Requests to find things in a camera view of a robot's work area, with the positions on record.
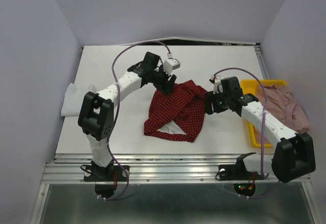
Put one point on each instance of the white skirt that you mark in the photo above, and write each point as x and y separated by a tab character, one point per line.
73	99

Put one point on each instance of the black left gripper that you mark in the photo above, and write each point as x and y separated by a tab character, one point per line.
166	88

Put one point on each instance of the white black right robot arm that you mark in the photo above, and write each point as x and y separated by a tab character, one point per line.
293	155

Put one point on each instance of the pink skirt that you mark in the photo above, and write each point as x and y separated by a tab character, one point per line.
281	104

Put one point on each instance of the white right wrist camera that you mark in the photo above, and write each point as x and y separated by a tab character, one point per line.
217	84

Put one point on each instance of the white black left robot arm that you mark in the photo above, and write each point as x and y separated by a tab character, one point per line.
98	110

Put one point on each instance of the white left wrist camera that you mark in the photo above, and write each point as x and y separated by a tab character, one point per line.
171	64

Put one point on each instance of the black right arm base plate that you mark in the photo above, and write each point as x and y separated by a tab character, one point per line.
231	172

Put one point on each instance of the yellow plastic tray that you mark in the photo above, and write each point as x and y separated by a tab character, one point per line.
251	86

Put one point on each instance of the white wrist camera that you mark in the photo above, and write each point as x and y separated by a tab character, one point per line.
217	84
171	64

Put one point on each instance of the aluminium mounting rail frame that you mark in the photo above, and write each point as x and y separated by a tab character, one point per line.
154	161

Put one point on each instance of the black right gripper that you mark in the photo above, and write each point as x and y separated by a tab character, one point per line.
209	98

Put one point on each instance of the red polka dot skirt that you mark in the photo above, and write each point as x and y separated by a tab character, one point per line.
185	107

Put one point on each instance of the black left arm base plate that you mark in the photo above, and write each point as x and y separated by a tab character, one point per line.
95	173

